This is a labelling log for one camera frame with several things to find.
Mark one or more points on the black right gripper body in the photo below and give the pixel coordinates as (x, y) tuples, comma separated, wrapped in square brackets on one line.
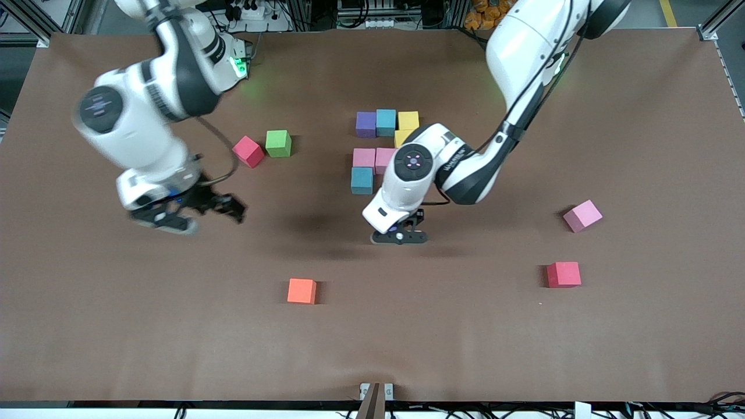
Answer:
[(202, 198)]

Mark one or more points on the orange foam cube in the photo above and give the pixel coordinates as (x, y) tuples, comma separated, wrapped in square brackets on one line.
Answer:
[(302, 291)]

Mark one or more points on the red foam cube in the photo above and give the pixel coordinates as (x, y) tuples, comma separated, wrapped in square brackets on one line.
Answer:
[(248, 152), (563, 274)]

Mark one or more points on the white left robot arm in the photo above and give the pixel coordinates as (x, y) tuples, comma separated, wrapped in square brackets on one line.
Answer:
[(401, 192)]

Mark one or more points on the metal clamp bracket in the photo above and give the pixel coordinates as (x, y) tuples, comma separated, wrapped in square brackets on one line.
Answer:
[(375, 401)]

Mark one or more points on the yellow foam cube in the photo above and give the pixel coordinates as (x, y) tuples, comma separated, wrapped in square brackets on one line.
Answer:
[(408, 120), (400, 138)]

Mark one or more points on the pink foam cube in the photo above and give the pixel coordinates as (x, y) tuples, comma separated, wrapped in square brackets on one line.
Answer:
[(364, 157), (582, 216), (384, 158)]

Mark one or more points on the blue foam cube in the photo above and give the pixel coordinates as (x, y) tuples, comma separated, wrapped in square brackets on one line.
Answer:
[(386, 123), (361, 181)]

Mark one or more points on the brown table cover sheet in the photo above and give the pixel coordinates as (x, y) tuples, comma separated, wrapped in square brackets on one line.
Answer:
[(372, 337)]

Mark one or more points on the orange mesh bag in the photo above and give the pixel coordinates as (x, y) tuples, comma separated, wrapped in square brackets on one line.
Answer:
[(486, 14)]

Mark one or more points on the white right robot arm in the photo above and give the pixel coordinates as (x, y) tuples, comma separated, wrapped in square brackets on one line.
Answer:
[(134, 128)]

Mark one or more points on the white power strip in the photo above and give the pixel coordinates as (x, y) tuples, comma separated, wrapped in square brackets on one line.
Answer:
[(256, 13)]

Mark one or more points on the green foam cube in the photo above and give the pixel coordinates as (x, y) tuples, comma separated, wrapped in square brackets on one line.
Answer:
[(278, 144)]

